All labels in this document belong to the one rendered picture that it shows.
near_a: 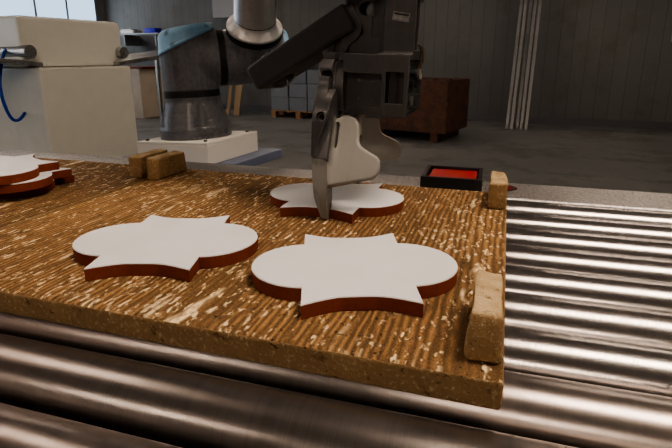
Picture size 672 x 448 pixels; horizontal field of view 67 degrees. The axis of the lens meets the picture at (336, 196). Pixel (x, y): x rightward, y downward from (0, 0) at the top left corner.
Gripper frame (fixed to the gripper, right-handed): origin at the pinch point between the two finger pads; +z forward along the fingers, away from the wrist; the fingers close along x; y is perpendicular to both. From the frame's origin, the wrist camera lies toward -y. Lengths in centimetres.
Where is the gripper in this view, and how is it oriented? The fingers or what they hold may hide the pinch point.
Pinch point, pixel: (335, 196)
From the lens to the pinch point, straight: 51.1
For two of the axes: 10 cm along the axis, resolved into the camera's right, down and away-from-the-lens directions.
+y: 9.5, 1.1, -2.9
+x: 3.1, -2.5, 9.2
